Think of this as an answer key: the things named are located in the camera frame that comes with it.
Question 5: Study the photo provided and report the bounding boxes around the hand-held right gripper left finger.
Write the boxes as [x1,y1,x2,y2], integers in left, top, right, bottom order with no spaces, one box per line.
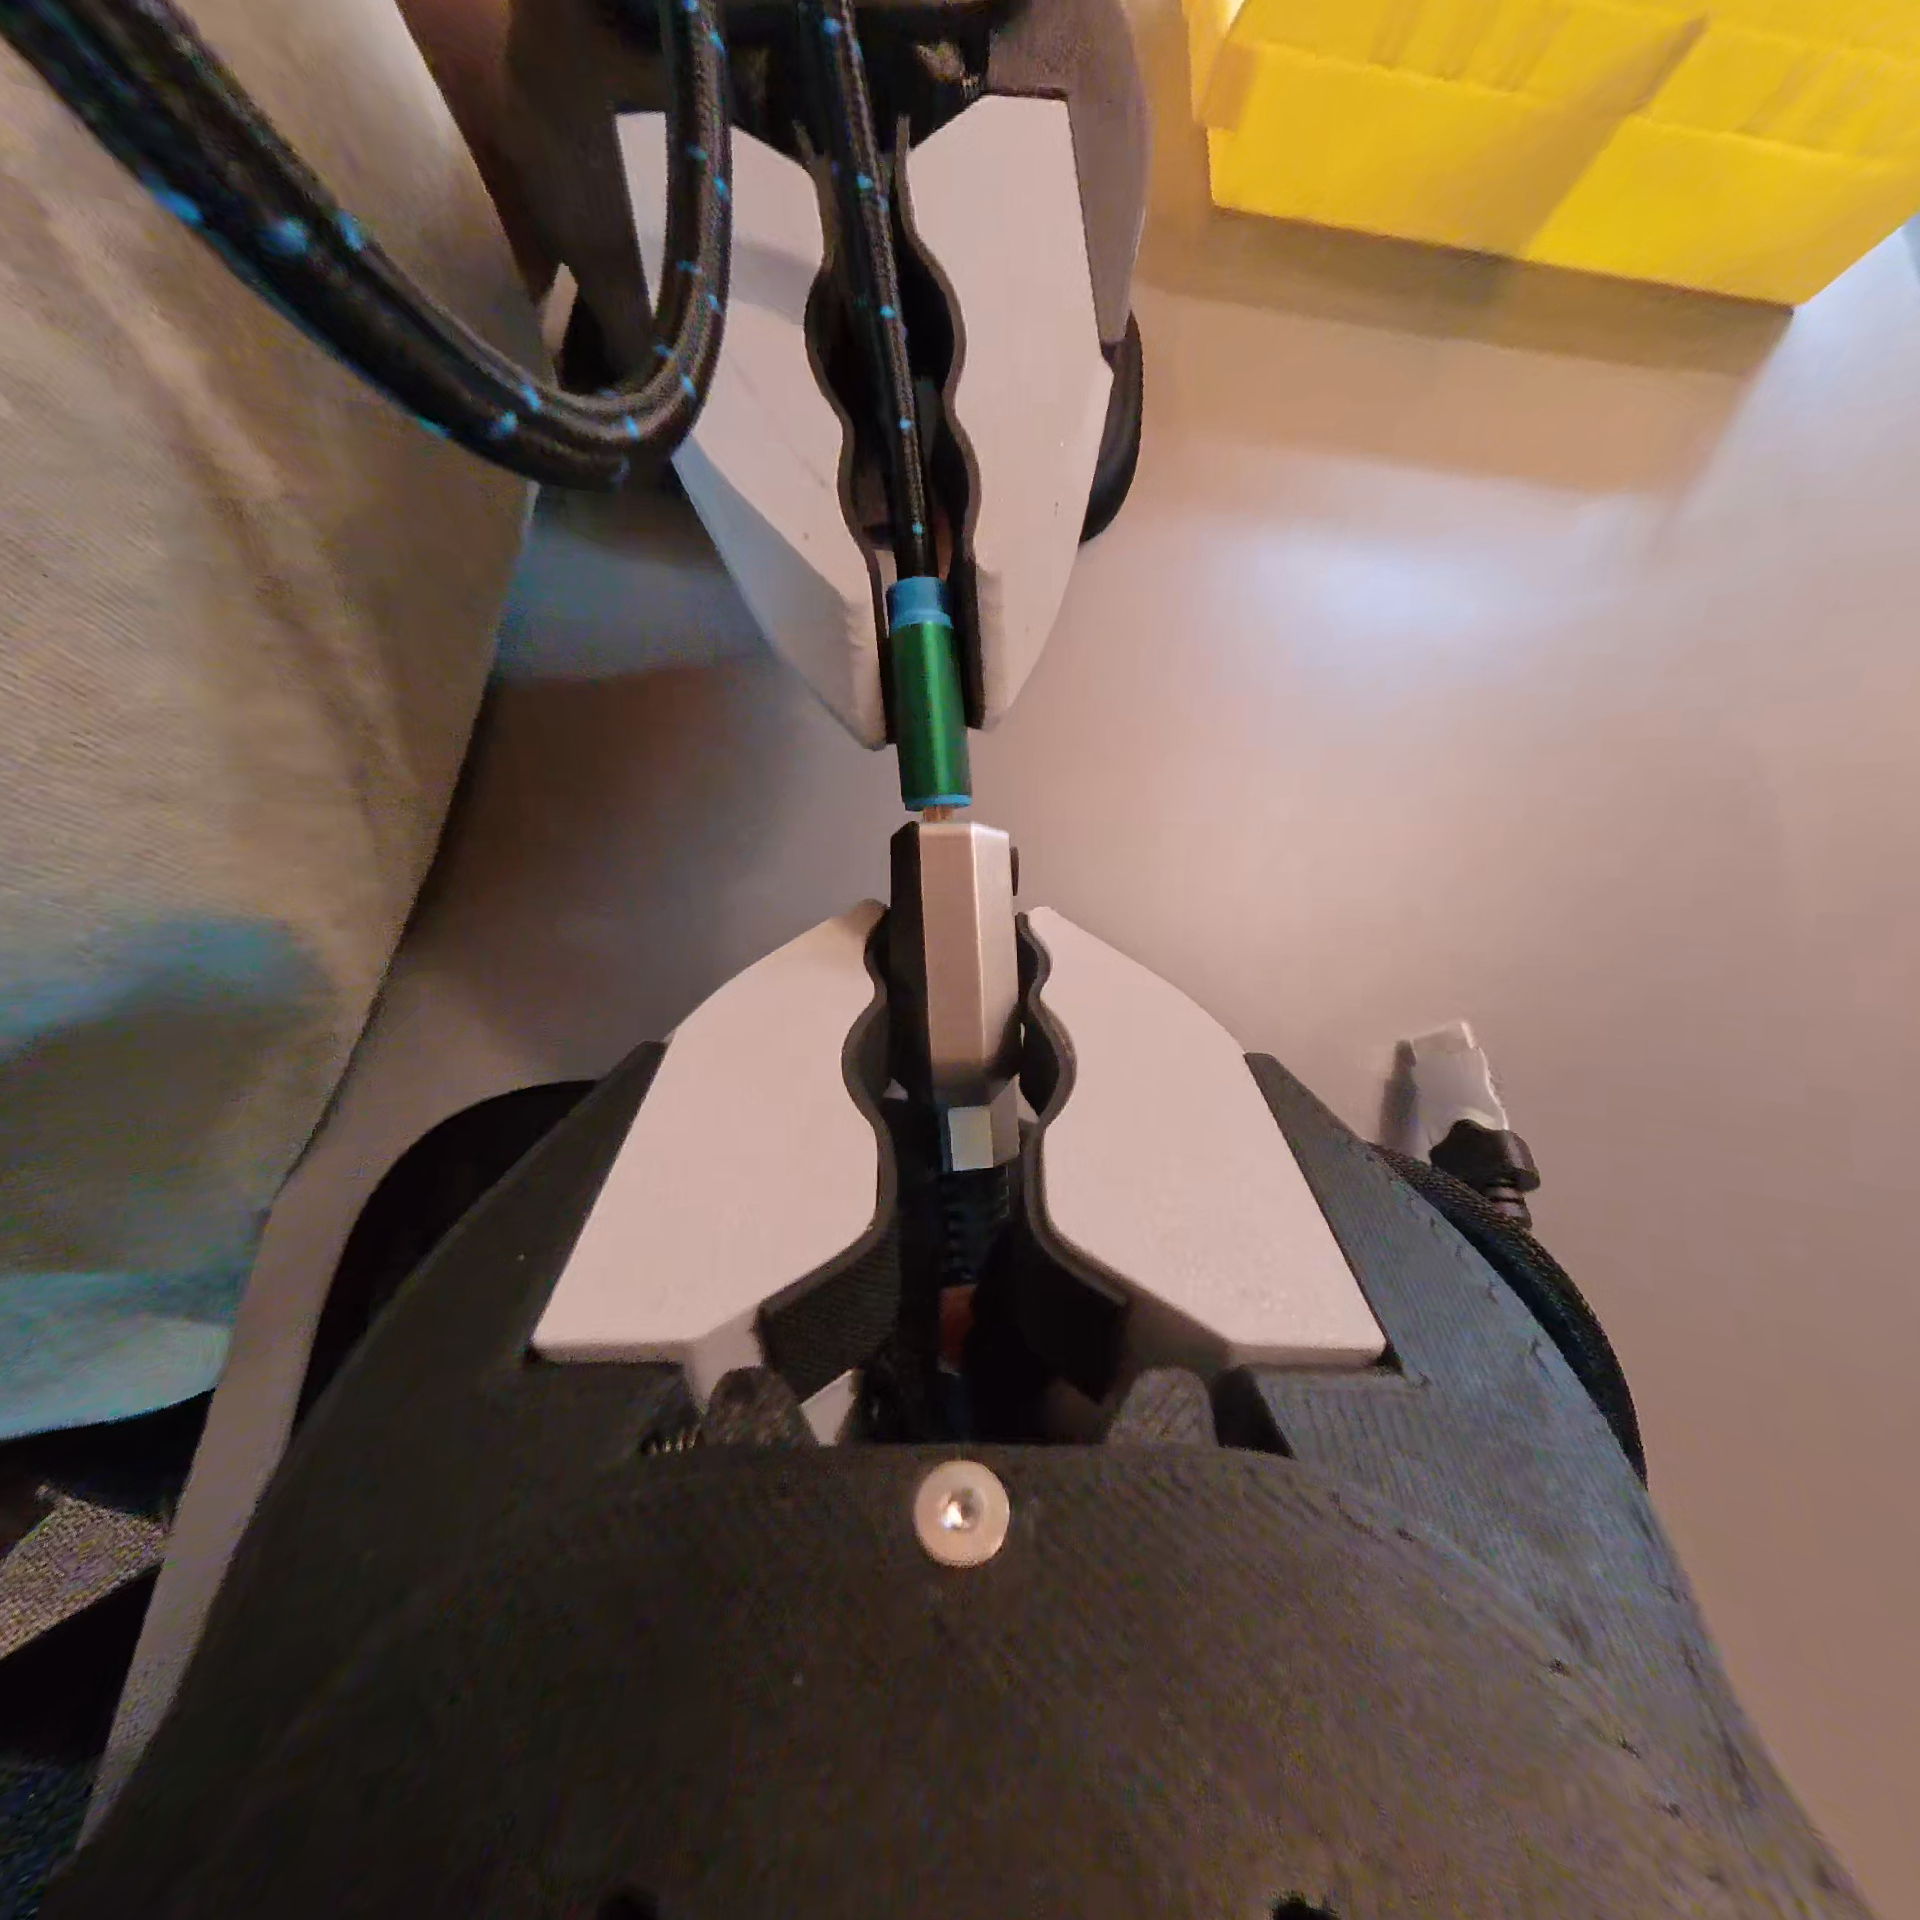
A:
[527,895,909,1406]

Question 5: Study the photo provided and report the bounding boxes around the yellow plastic bin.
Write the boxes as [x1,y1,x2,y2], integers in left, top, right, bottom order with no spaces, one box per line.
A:
[1189,0,1920,311]

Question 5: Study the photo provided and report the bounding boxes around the grey hdmi port adapter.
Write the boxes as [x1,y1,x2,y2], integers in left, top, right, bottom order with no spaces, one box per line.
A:
[882,815,1036,1376]

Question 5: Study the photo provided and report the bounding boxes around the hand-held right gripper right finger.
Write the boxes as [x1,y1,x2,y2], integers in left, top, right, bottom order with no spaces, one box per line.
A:
[1019,904,1393,1370]

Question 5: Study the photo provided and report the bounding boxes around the black braided hdmi cable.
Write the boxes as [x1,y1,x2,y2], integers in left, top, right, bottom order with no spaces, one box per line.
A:
[0,0,983,825]

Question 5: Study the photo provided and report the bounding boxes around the person's left forearm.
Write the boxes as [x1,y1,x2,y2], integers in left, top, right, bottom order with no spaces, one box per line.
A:
[0,45,545,1443]

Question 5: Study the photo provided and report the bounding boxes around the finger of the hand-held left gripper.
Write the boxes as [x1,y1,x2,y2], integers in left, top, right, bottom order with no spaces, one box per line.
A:
[896,93,1140,737]
[617,108,896,749]

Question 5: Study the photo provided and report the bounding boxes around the small white plug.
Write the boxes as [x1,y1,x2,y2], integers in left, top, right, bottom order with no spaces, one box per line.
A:
[1393,1025,1506,1157]

